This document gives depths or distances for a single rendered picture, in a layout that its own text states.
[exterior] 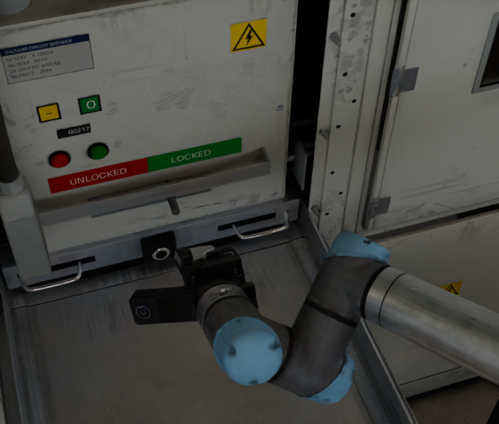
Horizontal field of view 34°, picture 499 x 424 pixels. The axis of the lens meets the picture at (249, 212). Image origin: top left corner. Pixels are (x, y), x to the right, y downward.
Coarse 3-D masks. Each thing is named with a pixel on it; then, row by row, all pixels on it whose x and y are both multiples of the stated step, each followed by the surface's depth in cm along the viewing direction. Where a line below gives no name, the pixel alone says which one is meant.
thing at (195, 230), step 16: (288, 192) 152; (240, 208) 149; (256, 208) 150; (272, 208) 151; (288, 208) 152; (176, 224) 147; (192, 224) 147; (208, 224) 148; (224, 224) 150; (240, 224) 151; (256, 224) 153; (272, 224) 154; (112, 240) 144; (128, 240) 145; (176, 240) 149; (192, 240) 150; (208, 240) 152; (0, 256) 142; (64, 256) 142; (80, 256) 144; (96, 256) 145; (112, 256) 146; (128, 256) 148; (16, 272) 141; (64, 272) 145
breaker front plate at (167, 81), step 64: (192, 0) 113; (256, 0) 117; (0, 64) 111; (128, 64) 118; (192, 64) 122; (256, 64) 126; (64, 128) 123; (128, 128) 127; (192, 128) 131; (256, 128) 136; (64, 192) 133; (128, 192) 137; (192, 192) 142; (256, 192) 148
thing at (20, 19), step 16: (32, 0) 112; (48, 0) 112; (64, 0) 112; (80, 0) 112; (96, 0) 112; (112, 0) 112; (128, 0) 111; (144, 0) 111; (160, 0) 112; (0, 16) 109; (16, 16) 109; (32, 16) 109; (48, 16) 109; (64, 16) 109; (80, 16) 110; (288, 128) 138; (288, 144) 141
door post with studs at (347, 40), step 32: (352, 0) 117; (352, 32) 121; (352, 64) 126; (320, 96) 130; (352, 96) 131; (320, 128) 135; (352, 128) 137; (320, 160) 141; (320, 192) 147; (320, 224) 154
